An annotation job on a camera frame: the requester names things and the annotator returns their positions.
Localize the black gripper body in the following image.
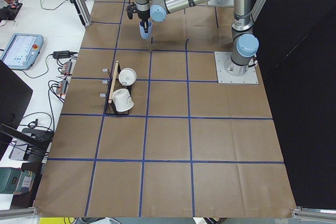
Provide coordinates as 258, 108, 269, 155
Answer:
138, 10, 149, 24

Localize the blue plastic cup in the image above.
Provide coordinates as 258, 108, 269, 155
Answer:
139, 20, 153, 39

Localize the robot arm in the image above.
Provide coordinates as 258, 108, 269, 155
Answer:
127, 0, 259, 77

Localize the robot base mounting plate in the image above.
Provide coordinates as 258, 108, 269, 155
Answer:
214, 51, 259, 84

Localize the white smiley cup right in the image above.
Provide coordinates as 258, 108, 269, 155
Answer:
118, 68, 137, 86

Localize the white smiley cup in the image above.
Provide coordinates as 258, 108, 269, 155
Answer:
118, 68, 137, 86
112, 89, 134, 112

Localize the white smiley cup left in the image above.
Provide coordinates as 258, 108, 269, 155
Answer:
112, 89, 134, 112

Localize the black power brick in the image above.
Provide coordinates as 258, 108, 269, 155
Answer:
52, 50, 71, 59

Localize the red black adapter box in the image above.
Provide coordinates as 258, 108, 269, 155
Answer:
60, 60, 72, 75

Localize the teach pendant tablet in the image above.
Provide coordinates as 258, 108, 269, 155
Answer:
1, 33, 44, 70

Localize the black monitor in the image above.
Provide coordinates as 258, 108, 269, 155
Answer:
0, 60, 34, 151

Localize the black wire cup rack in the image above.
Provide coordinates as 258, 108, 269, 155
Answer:
100, 60, 134, 116

